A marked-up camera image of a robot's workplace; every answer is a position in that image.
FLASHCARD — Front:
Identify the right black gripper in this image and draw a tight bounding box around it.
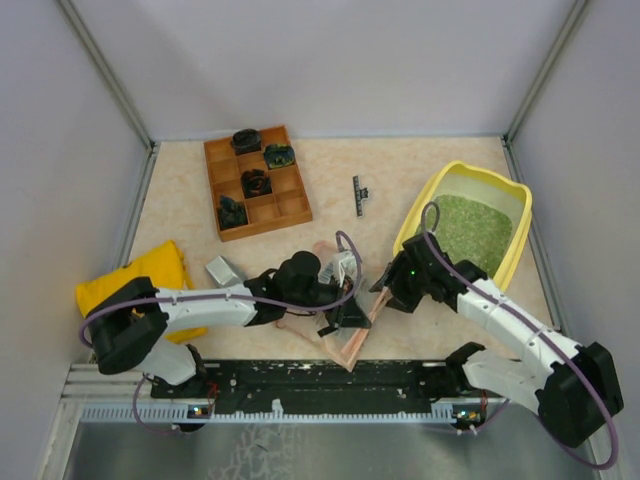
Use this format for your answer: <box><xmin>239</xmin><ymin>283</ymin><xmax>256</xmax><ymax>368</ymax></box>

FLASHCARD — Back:
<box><xmin>370</xmin><ymin>251</ymin><xmax>430</xmax><ymax>312</ymax></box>

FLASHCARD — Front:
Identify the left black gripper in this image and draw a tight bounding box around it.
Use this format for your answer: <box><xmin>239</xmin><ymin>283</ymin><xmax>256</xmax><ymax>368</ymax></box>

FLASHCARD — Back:
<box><xmin>286</xmin><ymin>272</ymin><xmax>371</xmax><ymax>328</ymax></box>

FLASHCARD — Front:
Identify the pink cat litter bag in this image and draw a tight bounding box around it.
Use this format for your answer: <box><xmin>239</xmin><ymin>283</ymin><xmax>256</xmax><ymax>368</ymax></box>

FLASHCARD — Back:
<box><xmin>276</xmin><ymin>241</ymin><xmax>390</xmax><ymax>371</ymax></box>

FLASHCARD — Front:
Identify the black bag sealing clip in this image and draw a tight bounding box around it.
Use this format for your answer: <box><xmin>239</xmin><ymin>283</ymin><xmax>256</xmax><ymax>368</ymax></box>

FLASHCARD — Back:
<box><xmin>352</xmin><ymin>175</ymin><xmax>369</xmax><ymax>218</ymax></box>

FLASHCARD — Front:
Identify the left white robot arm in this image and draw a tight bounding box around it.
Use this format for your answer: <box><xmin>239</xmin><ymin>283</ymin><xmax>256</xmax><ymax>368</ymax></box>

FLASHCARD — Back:
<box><xmin>81</xmin><ymin>251</ymin><xmax>371</xmax><ymax>397</ymax></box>

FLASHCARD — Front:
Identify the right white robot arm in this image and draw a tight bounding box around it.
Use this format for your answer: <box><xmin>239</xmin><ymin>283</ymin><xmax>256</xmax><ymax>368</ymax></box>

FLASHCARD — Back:
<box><xmin>372</xmin><ymin>234</ymin><xmax>624</xmax><ymax>448</ymax></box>

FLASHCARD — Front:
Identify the green cat litter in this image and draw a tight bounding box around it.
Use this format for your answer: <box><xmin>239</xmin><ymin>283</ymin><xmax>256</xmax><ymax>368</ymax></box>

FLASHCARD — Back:
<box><xmin>426</xmin><ymin>194</ymin><xmax>513</xmax><ymax>277</ymax></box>

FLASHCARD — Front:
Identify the yellow litter box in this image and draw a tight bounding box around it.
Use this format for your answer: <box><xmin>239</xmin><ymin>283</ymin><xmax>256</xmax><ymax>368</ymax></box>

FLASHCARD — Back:
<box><xmin>393</xmin><ymin>161</ymin><xmax>532</xmax><ymax>289</ymax></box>

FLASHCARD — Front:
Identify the silver metal scoop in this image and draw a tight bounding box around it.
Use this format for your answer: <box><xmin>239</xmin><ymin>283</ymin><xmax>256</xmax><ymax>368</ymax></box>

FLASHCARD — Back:
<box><xmin>205</xmin><ymin>255</ymin><xmax>247</xmax><ymax>288</ymax></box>

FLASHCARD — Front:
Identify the dark rolled item lower left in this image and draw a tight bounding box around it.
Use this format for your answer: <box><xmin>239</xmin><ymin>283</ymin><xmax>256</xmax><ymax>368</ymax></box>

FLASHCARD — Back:
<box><xmin>216</xmin><ymin>195</ymin><xmax>248</xmax><ymax>231</ymax></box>

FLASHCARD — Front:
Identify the wooden compartment tray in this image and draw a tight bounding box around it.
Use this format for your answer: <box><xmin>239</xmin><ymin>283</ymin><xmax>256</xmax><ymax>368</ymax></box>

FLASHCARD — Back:
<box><xmin>203</xmin><ymin>125</ymin><xmax>313</xmax><ymax>242</ymax></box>

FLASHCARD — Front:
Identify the black orange rolled item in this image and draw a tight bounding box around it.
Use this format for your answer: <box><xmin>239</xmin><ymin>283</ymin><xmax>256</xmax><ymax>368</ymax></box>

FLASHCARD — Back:
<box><xmin>241</xmin><ymin>169</ymin><xmax>272</xmax><ymax>199</ymax></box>

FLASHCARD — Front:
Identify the black green rolled item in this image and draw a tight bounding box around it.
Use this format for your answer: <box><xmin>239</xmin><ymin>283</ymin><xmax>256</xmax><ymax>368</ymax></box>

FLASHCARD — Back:
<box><xmin>263</xmin><ymin>144</ymin><xmax>295</xmax><ymax>170</ymax></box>

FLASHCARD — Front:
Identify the yellow cloth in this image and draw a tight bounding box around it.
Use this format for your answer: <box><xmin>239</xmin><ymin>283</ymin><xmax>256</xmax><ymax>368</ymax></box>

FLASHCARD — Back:
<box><xmin>75</xmin><ymin>240</ymin><xmax>208</xmax><ymax>373</ymax></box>

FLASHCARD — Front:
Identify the black rolled item top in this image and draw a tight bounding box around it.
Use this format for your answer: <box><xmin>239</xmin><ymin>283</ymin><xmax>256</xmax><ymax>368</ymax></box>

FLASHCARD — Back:
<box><xmin>230</xmin><ymin>128</ymin><xmax>262</xmax><ymax>155</ymax></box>

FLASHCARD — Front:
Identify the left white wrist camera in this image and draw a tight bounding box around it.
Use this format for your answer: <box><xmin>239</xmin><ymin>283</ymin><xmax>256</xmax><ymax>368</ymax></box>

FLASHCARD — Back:
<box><xmin>327</xmin><ymin>250</ymin><xmax>358</xmax><ymax>286</ymax></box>

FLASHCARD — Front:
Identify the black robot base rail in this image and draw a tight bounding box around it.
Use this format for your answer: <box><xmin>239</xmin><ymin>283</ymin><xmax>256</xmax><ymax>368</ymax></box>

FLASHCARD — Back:
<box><xmin>151</xmin><ymin>360</ymin><xmax>481</xmax><ymax>415</ymax></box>

